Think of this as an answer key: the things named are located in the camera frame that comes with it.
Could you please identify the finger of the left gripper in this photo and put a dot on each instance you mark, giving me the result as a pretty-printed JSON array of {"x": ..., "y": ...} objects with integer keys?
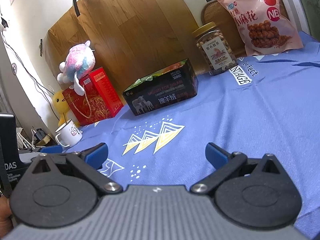
[{"x": 52, "y": 149}]

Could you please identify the left hand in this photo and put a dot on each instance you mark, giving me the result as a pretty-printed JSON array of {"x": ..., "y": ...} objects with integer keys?
[{"x": 5, "y": 213}]

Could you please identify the clear nut jar yellow lid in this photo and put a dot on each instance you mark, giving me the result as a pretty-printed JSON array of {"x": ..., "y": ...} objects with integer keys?
[{"x": 215, "y": 48}]

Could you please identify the pink blue plush toy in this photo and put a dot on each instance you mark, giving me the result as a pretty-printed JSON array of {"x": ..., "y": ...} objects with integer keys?
[{"x": 78, "y": 63}]

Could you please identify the red gift bag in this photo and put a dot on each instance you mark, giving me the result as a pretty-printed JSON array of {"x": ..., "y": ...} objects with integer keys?
[{"x": 99, "y": 102}]

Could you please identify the blue printed tablecloth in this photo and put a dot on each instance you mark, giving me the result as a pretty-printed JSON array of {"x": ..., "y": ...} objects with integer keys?
[{"x": 266, "y": 104}]

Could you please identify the black cardboard snack box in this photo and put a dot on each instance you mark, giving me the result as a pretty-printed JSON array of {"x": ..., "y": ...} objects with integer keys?
[{"x": 165, "y": 87}]

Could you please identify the white enamel mug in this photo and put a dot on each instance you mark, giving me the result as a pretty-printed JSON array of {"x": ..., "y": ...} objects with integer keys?
[{"x": 68, "y": 135}]

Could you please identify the pink fried twist snack bag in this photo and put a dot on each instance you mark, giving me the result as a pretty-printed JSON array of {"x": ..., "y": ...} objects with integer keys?
[{"x": 262, "y": 28}]

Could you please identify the wooden backboard panel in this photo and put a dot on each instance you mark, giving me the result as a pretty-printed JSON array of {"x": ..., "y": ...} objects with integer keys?
[{"x": 130, "y": 38}]

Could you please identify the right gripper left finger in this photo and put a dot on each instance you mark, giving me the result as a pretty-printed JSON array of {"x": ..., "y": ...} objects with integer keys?
[{"x": 85, "y": 165}]

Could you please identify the yellow duck plush toy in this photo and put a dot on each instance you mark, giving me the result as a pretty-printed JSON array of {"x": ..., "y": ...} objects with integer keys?
[{"x": 62, "y": 107}]

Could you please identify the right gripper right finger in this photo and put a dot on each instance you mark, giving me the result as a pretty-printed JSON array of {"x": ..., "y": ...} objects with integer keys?
[{"x": 236, "y": 172}]

